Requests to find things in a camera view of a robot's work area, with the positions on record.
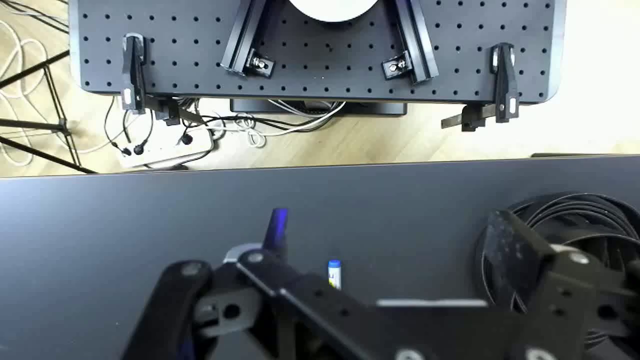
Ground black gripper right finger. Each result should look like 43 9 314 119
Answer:
478 207 640 360

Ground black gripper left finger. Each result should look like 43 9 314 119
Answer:
119 246 402 360

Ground blue marker pen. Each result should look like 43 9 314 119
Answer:
262 205 346 291

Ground white power strip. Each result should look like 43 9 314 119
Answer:
118 126 218 170

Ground black table clamp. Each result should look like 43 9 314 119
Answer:
119 31 152 113
437 40 521 133

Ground black tripod legs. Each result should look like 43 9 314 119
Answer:
0 48 97 175

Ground black box under plate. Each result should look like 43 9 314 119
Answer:
228 97 408 119

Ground aluminium support strut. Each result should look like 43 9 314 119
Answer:
379 0 442 85
218 0 276 79

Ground coiled black cable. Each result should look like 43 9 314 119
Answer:
473 192 640 348

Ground grey perforated base plate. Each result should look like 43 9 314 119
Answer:
67 0 568 106

